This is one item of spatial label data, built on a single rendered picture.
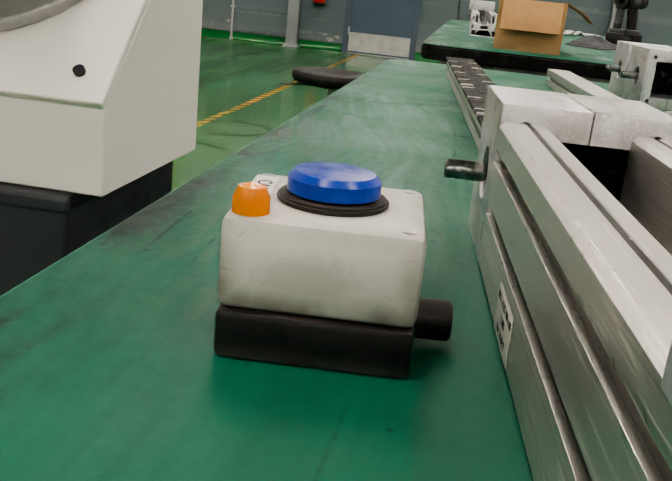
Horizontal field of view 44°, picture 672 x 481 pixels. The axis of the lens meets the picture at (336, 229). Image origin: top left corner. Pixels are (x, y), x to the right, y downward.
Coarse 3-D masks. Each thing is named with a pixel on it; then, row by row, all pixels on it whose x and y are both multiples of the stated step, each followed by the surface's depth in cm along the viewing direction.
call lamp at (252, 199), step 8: (240, 184) 32; (248, 184) 32; (256, 184) 32; (240, 192) 32; (248, 192) 32; (256, 192) 32; (264, 192) 32; (232, 200) 32; (240, 200) 32; (248, 200) 32; (256, 200) 32; (264, 200) 32; (232, 208) 32; (240, 208) 32; (248, 208) 32; (256, 208) 32; (264, 208) 32; (256, 216) 32
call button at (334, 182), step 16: (288, 176) 35; (304, 176) 34; (320, 176) 34; (336, 176) 34; (352, 176) 34; (368, 176) 35; (304, 192) 34; (320, 192) 33; (336, 192) 33; (352, 192) 33; (368, 192) 34
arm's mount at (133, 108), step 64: (128, 0) 56; (192, 0) 65; (0, 64) 54; (64, 64) 54; (128, 64) 55; (192, 64) 67; (0, 128) 54; (64, 128) 53; (128, 128) 56; (192, 128) 69
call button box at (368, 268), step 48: (288, 192) 35; (384, 192) 38; (240, 240) 32; (288, 240) 32; (336, 240) 32; (384, 240) 32; (240, 288) 32; (288, 288) 32; (336, 288) 32; (384, 288) 32; (240, 336) 33; (288, 336) 33; (336, 336) 33; (384, 336) 33; (432, 336) 36
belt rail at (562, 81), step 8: (552, 72) 152; (560, 72) 151; (568, 72) 153; (552, 80) 154; (560, 80) 143; (568, 80) 137; (576, 80) 138; (584, 80) 140; (552, 88) 150; (560, 88) 142; (568, 88) 136; (576, 88) 130; (584, 88) 126; (592, 88) 127; (600, 88) 129; (600, 96) 117; (608, 96) 118; (616, 96) 119
